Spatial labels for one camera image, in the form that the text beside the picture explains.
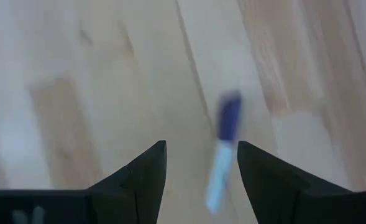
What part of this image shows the purple-capped white marker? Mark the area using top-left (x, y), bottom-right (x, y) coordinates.
top-left (204, 89), bottom-right (243, 215)

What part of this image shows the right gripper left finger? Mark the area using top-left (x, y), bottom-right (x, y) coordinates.
top-left (87, 139), bottom-right (168, 224)

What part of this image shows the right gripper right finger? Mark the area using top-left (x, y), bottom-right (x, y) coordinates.
top-left (237, 140), bottom-right (356, 224)

